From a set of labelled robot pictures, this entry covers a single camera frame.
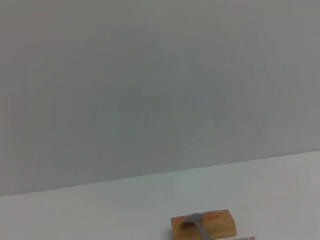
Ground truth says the pink handled metal spoon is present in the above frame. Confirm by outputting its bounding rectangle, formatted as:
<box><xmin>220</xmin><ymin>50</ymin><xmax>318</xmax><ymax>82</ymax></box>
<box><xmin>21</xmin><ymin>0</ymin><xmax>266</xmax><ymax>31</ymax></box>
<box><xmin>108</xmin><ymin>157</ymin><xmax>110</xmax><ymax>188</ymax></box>
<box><xmin>182</xmin><ymin>212</ymin><xmax>214</xmax><ymax>240</ymax></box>

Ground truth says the orange stained wooden block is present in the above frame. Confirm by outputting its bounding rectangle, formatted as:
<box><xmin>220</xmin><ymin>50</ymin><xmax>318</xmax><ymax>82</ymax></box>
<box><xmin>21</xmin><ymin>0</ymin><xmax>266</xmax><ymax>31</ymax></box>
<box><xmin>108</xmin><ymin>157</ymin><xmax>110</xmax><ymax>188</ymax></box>
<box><xmin>170</xmin><ymin>209</ymin><xmax>237</xmax><ymax>240</ymax></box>

